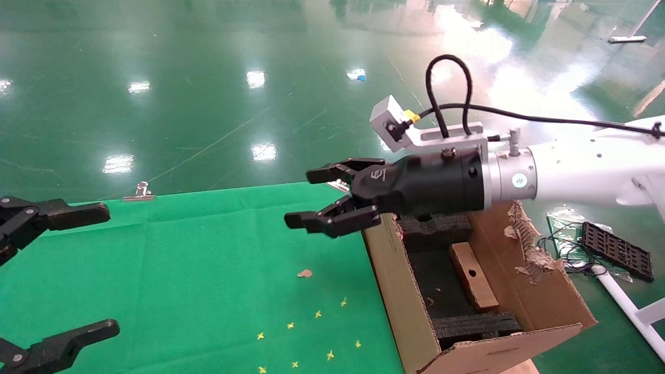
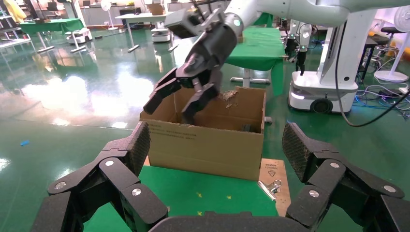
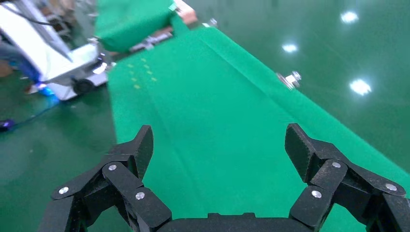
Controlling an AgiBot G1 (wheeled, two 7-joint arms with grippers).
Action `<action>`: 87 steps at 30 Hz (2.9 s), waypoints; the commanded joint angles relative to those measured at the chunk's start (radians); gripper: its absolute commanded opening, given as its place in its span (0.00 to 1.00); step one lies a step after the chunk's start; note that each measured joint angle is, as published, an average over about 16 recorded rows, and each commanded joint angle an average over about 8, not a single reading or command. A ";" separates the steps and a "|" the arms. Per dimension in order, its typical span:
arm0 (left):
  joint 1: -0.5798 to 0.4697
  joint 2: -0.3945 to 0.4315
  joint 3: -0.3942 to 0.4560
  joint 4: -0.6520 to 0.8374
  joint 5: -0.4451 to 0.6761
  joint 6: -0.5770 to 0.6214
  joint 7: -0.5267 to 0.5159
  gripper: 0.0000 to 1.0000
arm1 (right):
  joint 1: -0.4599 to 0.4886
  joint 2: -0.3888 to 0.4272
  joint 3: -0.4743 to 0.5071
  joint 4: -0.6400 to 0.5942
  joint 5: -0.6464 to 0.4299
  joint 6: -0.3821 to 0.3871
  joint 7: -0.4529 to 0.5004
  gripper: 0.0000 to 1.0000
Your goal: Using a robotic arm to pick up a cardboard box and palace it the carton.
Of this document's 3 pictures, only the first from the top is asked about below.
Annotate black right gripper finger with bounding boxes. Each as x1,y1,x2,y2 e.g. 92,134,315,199
305,157,386,185
284,195,382,239

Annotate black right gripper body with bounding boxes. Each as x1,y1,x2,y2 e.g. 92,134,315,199
351,148,487,216

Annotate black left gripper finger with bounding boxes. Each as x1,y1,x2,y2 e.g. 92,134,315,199
0,319,120,374
0,196,111,266

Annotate small cardboard box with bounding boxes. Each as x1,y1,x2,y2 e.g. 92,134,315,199
449,242,500,313

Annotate large brown cardboard carton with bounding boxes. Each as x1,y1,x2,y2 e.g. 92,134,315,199
362,200,598,374

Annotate black ribbed foam block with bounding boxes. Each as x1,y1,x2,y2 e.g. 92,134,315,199
396,213,473,251
432,312,523,350

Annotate black foam liner sheet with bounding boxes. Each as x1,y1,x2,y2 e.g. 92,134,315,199
408,244,481,320

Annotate clear plastic bag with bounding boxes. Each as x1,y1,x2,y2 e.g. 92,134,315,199
546,207,590,260

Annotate black perforated plastic tray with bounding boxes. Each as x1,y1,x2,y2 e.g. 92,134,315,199
580,222,655,283

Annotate white table foot bar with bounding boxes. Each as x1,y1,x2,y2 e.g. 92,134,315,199
608,0,663,44

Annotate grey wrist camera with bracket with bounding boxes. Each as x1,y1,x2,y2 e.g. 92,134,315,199
369,95,489,154

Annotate thick black sleeved cable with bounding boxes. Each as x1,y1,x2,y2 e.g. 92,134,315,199
426,55,473,138

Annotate thin black cable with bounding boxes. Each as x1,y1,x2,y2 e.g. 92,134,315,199
418,103,663,140

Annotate loose wire bundle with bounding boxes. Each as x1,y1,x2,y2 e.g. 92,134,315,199
537,234,603,275

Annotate white tubular table frame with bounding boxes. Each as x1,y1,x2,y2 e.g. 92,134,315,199
592,266,665,362

